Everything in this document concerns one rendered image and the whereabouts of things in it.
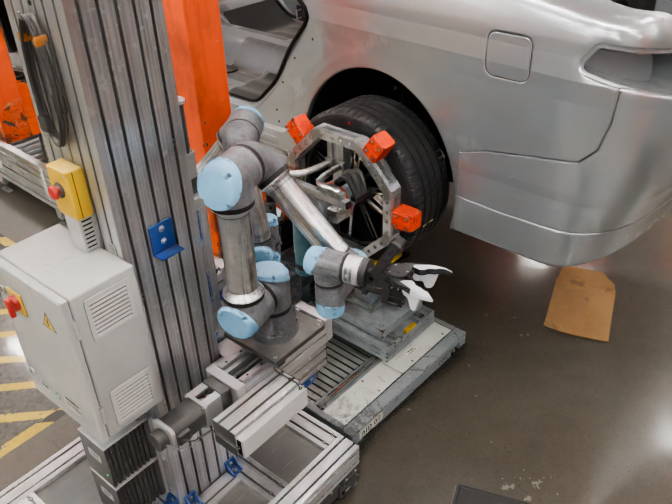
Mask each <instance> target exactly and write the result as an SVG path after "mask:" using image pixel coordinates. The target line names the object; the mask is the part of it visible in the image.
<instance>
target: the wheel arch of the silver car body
mask: <svg viewBox="0 0 672 504"><path fill-rule="evenodd" d="M401 83H402V84H403V85H404V86H405V87H406V96H405V106H406V107H407V108H408V109H410V110H411V111H413V112H414V114H416V115H417V116H418V118H420V119H421V120H422V121H423V122H424V124H426V126H427V129H429V130H430V131H431V133H432V135H433V136H434V137H435V139H436V142H437V143H438V145H439V147H440V149H441V150H442V152H443V153H444V155H445V163H446V168H447V171H448V175H447V176H448V178H449V181H450V182H453V184H454V208H453V215H452V220H451V223H450V229H451V227H452V223H453V220H454V214H455V204H456V190H455V179H454V173H453V167H452V163H451V159H450V155H449V152H448V149H447V146H446V143H445V141H444V138H443V136H442V134H441V132H440V129H439V127H438V126H437V124H436V122H435V120H434V118H433V117H432V115H431V113H430V112H429V110H428V109H427V108H426V106H425V105H424V104H423V102H422V101H421V100H420V99H419V97H418V96H417V95H416V94H415V93H414V92H413V91H412V90H411V89H410V88H409V87H408V86H407V85H405V84H404V83H403V82H402V81H400V80H399V79H398V78H396V77H395V76H393V75H391V74H389V73H388V72H386V71H383V70H381V69H378V68H375V67H371V66H365V65H352V66H347V67H343V68H340V69H338V70H336V71H334V72H333V73H331V74H330V75H328V76H327V77H326V78H325V79H324V80H323V81H322V82H321V83H320V84H319V85H318V87H317V88H316V90H315V91H314V93H313V95H312V97H311V99H310V101H309V103H308V106H307V109H306V112H305V114H306V115H307V117H308V118H309V120H311V119H312V118H313V117H314V116H316V115H317V114H319V113H321V112H323V111H326V110H328V109H330V108H332V107H335V106H337V105H339V104H341V103H343V102H346V101H348V100H350V99H352V98H355V97H358V96H362V95H380V96H384V97H387V98H388V97H389V96H390V94H391V92H392V91H393V89H394V87H395V86H397V87H398V88H397V89H396V90H395V92H394V94H393V95H392V97H391V99H393V100H395V101H397V102H399V103H400V94H401Z"/></svg>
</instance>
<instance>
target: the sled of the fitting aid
mask: <svg viewBox="0 0 672 504"><path fill-rule="evenodd" d="M315 300H316V299H315V298H314V299H313V300H311V301H310V302H308V303H307V304H308V305H310V306H312V307H314V308H316V303H315ZM433 323H434V310H433V309H431V308H429V307H427V306H425V305H423V304H422V307H421V308H420V309H419V310H417V311H416V312H415V313H414V314H412V315H411V316H410V317H409V318H408V319H406V320H405V321H404V322H403V323H401V324H400V325H399V326H398V327H397V328H395V329H394V330H393V331H392V332H390V333H389V334H388V335H387V336H386V337H384V338H383V339H382V338H380V337H378V336H376V335H374V334H373V333H371V332H369V331H367V330H365V329H363V328H361V327H359V326H358V325H356V324H354V323H352V322H350V321H348V320H346V319H344V318H342V317H341V316H340V317H338V318H335V319H332V332H333V333H335V334H337V335H338V336H340V337H342V338H344V339H346V340H347V341H349V342H351V343H353V344H355V345H357V346H358V347H360V348H362V349H364V350H366V351H367V352H369V353H371V354H373V355H375V356H376V357H378V358H380V359H382V360H384V361H385V362H388V361H390V360H391V359H392V358H393V357H394V356H395V355H397V354H398V353H399V352H400V351H401V350H402V349H404V348H405V347H406V346H407V345H408V344H409V343H410V342H412V341H413V340H414V339H415V338H416V337H417V336H419V335H420V334H421V333H422V332H423V331H424V330H426V329H427V328H428V327H429V326H430V325H431V324H433Z"/></svg>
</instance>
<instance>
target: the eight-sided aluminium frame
mask: <svg viewBox="0 0 672 504"><path fill-rule="evenodd" d="M321 139H322V140H325V141H330V142H332V143H334V144H337V145H342V146H344V147H346V148H348V149H351V150H354V151H355V152H356V153H357V155H358V156H359V158H360V159H361V161H362V162H363V164H364V165H365V167H366V168H367V170H368V171H369V173H370V174H371V176H372V177H373V179H374V180H375V182H376V183H377V185H378V186H379V188H380V190H381V191H382V193H383V234H382V237H380V238H379V239H377V240H376V241H374V242H372V243H371V244H369V245H368V246H366V247H364V246H362V245H360V244H357V243H355V242H353V241H351V240H348V239H346V238H344V237H342V239H343V240H344V241H345V242H346V243H347V245H348V246H349V247H350V248H351V249H352V248H357V249H359V250H361V251H363V252H364V253H365V254H366V255H367V257H370V256H371V255H373V254H374V253H376V252H377V251H379V250H381V249H382V248H384V247H385V246H388V245H389V242H390V241H391V240H393V238H394V237H395V238H396V237H397V236H398V235H400V230H399V229H397V228H394V227H392V226H391V212H392V210H394V209H395V208H397V207H399V206H400V204H401V193H402V192H401V186H400V184H399V183H398V180H396V178H395V177H394V175H393V174H392V172H391V171H390V169H389V168H388V166H387V165H386V163H385V162H384V160H383V159H381V160H379V161H378V162H376V163H372V162H371V160H370V159H369V158H368V157H367V156H366V154H365V153H364V152H363V151H362V150H363V148H364V146H365V145H366V144H367V142H368V141H369V137H367V136H364V135H363V134H362V135H360V134H357V133H354V132H351V131H348V130H345V129H342V128H339V127H336V126H333V125H330V124H327V123H322V124H320V125H318V126H316V127H314V128H313V129H312V130H310V132H309V133H308V134H307V135H306V136H305V137H304V138H303V139H302V140H301V141H300V142H299V143H298V144H297V145H296V146H295V147H294V148H293V149H292V150H290V152H289V153H288V162H289V168H290V170H302V169H306V168H305V154H306V153H307V152H308V151H309V150H311V149H312V148H313V147H314V146H315V145H316V144H317V143H318V142H319V141H320V140H321Z"/></svg>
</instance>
